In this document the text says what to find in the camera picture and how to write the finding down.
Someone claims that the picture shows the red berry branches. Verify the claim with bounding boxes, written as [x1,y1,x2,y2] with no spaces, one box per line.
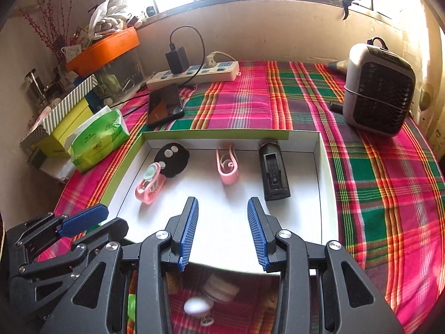
[17,0,73,63]

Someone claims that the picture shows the black charger adapter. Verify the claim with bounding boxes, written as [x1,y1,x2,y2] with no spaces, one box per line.
[165,42,190,75]

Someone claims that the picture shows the green white cardboard box tray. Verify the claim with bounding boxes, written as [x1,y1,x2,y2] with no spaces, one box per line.
[101,130,339,274]

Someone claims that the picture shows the green tissue pack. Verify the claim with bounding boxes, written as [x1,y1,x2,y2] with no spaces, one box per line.
[64,106,130,173]

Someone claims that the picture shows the yellow cardboard box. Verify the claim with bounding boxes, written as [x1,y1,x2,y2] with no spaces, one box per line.
[33,98,93,158]

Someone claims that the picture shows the white power strip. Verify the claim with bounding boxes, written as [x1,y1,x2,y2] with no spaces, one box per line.
[146,61,240,90]

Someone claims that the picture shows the plaid pink green cloth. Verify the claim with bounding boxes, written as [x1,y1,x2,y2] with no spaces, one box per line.
[36,59,445,334]

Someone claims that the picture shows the green white spool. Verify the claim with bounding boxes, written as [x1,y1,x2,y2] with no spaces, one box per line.
[127,294,136,323]

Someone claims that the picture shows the white round knob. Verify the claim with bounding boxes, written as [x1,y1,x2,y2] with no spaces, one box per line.
[183,296,214,326]

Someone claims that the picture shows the orange plastic bin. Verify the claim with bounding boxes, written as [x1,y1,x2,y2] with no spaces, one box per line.
[66,27,140,77]

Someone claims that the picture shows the black rectangular device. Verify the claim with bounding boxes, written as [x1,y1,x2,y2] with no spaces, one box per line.
[259,142,290,201]

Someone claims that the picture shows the striped grey white box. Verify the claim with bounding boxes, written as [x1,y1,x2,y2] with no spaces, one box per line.
[20,75,98,149]

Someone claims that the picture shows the pink carabiner clip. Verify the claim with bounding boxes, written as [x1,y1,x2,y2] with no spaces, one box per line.
[216,144,239,185]

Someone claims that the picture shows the grey white tube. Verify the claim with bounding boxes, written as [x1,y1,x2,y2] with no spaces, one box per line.
[327,60,348,74]

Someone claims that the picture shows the small white round jar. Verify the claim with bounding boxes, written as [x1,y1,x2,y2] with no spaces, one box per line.
[202,274,240,304]

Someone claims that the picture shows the small grey desk heater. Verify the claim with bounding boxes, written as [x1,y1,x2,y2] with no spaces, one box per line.
[342,36,416,136]

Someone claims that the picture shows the black smartphone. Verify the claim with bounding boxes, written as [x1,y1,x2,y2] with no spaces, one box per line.
[147,85,184,128]

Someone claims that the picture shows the black window latch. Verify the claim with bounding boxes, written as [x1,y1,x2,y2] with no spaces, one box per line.
[341,0,360,20]

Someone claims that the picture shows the white flat package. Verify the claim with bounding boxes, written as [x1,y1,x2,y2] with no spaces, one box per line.
[39,157,76,183]

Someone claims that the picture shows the pink clip with mint cap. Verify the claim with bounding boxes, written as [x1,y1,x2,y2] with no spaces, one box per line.
[135,162,166,205]

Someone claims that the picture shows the black charger cable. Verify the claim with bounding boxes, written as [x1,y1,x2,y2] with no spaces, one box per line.
[118,24,207,112]

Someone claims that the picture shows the white plug with cable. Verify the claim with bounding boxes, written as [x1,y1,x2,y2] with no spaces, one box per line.
[204,51,236,69]

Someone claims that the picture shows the black oval disc with buttons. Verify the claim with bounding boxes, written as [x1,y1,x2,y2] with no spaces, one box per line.
[154,143,190,179]

